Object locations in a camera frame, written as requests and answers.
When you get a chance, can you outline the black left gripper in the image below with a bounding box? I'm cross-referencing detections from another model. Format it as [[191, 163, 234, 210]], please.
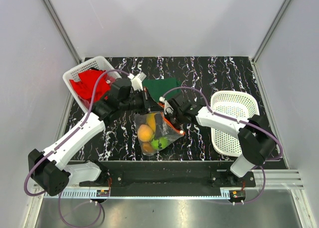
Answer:
[[120, 87, 164, 115]]

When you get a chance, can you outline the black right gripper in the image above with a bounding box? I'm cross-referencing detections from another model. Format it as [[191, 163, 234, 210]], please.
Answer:
[[154, 111, 184, 140]]

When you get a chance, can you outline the yellow green toy mango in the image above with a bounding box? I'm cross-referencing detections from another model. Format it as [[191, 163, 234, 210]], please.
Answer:
[[146, 113, 156, 132]]

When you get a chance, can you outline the clear zip top bag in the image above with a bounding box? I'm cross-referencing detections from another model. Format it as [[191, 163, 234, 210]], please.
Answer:
[[134, 112, 185, 156]]

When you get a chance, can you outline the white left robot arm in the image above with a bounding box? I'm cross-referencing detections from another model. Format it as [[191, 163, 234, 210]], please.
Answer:
[[28, 78, 162, 196]]

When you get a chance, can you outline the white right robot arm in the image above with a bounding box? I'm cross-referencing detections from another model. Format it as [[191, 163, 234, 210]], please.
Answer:
[[159, 93, 279, 187]]

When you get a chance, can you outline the orange toy peach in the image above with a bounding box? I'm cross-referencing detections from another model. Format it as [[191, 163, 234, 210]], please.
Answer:
[[137, 124, 154, 142]]

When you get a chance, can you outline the folded green cloth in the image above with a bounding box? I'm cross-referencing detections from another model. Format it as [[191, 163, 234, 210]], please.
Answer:
[[142, 78, 181, 102]]

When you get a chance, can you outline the brown toy orange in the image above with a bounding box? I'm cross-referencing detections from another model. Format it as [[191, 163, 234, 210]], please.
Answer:
[[141, 142, 155, 154]]

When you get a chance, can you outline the white laundry basket left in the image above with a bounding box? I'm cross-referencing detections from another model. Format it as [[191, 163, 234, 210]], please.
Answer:
[[63, 56, 121, 112]]

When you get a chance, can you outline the red cloth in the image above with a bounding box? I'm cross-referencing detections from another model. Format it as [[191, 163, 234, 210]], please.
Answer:
[[69, 69, 110, 109]]

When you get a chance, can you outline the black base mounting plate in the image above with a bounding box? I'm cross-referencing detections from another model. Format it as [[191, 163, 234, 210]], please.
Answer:
[[79, 160, 257, 198]]

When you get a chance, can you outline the white perforated tray basket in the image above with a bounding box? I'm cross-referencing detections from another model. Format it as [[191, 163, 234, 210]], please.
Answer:
[[210, 91, 260, 157]]

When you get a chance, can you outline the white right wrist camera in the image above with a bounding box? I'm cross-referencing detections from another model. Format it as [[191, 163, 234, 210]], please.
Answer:
[[159, 97, 174, 114]]

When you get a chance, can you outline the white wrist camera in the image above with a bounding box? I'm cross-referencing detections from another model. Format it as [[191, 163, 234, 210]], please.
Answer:
[[128, 72, 146, 91], [159, 97, 174, 114]]

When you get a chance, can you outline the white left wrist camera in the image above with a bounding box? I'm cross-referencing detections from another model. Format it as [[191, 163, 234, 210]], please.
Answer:
[[128, 72, 146, 91]]

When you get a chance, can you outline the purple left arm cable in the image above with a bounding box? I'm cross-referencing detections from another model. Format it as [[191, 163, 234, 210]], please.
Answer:
[[23, 70, 130, 226]]

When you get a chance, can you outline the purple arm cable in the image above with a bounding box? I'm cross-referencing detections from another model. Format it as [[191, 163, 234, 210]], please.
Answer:
[[23, 70, 130, 226], [161, 86, 284, 205]]

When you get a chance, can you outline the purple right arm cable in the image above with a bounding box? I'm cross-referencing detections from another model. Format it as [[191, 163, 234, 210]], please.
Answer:
[[161, 86, 284, 205]]

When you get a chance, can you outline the aluminium front rail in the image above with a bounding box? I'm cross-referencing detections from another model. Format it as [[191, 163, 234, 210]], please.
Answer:
[[44, 169, 303, 200]]

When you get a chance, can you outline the left aluminium frame post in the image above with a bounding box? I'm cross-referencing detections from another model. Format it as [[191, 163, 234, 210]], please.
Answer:
[[41, 0, 82, 64]]

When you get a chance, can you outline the aluminium frame post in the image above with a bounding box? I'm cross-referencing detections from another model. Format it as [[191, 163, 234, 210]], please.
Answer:
[[251, 0, 293, 63], [41, 0, 82, 64]]

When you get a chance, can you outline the right aluminium frame post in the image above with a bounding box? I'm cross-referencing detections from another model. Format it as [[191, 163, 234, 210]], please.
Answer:
[[251, 0, 293, 63]]

